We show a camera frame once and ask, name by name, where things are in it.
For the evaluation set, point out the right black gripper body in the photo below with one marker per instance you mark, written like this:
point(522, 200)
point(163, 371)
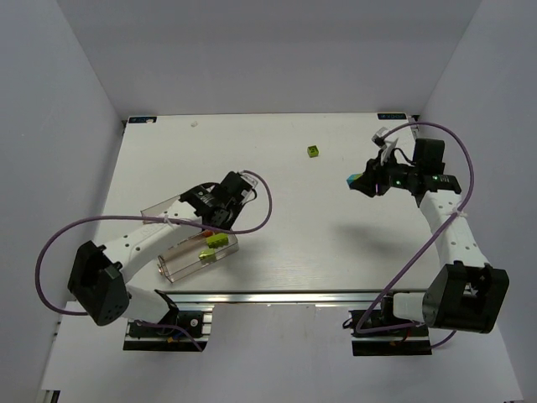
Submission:
point(373, 180)

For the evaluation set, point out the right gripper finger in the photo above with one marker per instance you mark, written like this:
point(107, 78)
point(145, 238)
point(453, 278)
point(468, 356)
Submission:
point(365, 178)
point(367, 189)

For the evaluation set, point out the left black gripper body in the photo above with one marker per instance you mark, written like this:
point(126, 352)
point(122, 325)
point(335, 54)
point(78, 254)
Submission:
point(219, 215)

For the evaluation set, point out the green and teal lego stack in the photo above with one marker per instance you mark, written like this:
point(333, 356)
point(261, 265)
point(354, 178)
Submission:
point(352, 178)

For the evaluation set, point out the lime green lego plate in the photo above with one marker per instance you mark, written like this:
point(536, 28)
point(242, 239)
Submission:
point(217, 240)

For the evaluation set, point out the lime green curved lego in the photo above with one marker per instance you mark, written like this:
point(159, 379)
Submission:
point(207, 255)

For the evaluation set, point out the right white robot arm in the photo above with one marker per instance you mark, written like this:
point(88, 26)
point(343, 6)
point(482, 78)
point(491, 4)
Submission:
point(468, 292)

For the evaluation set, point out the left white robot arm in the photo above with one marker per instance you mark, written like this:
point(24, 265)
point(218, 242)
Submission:
point(100, 276)

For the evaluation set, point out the clear three-compartment container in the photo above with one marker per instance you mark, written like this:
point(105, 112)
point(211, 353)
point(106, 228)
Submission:
point(182, 260)

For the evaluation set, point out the small green lego cube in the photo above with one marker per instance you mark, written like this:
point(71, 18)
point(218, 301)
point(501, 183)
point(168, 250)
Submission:
point(312, 151)

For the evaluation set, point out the right blue table label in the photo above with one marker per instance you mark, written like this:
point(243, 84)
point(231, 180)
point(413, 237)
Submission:
point(392, 116)

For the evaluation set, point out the blue table label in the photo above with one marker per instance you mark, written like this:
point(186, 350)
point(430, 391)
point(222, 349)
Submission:
point(392, 116)
point(141, 120)

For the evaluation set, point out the left blue table label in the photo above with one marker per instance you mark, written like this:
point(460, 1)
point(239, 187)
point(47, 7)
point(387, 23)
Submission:
point(141, 120)

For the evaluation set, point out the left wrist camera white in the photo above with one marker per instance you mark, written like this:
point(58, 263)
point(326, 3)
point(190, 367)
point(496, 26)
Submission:
point(250, 179)

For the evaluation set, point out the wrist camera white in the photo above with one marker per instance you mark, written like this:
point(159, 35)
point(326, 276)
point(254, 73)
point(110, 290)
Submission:
point(385, 140)
point(250, 179)

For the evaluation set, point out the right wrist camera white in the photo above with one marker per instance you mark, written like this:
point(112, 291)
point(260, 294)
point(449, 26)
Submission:
point(385, 140)

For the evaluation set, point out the aluminium table rail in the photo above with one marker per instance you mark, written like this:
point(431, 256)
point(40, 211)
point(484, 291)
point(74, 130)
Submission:
point(271, 297)

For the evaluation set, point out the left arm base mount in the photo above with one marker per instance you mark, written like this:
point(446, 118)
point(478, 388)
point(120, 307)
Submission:
point(185, 330)

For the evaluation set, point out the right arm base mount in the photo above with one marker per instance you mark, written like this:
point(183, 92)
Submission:
point(385, 335)

